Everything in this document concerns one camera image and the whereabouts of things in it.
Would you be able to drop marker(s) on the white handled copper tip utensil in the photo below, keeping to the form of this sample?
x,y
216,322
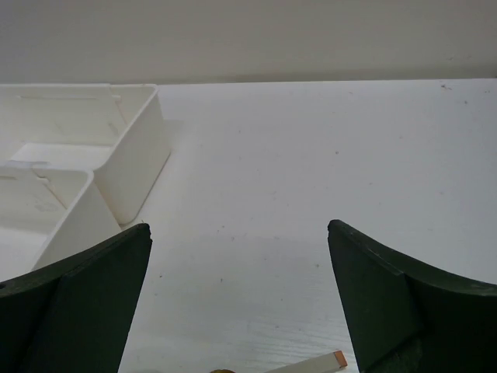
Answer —
x,y
328,363

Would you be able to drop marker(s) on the white far plastic container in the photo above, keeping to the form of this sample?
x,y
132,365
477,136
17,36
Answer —
x,y
117,131

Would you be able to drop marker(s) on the white plastic container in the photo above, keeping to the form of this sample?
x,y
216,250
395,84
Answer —
x,y
117,131
48,214

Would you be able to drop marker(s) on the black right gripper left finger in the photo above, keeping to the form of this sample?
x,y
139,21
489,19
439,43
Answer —
x,y
75,315

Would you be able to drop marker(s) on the white near plastic container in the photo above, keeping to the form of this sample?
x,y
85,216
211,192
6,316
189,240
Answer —
x,y
48,214

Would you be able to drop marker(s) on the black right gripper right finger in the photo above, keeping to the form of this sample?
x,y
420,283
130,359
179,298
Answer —
x,y
404,315

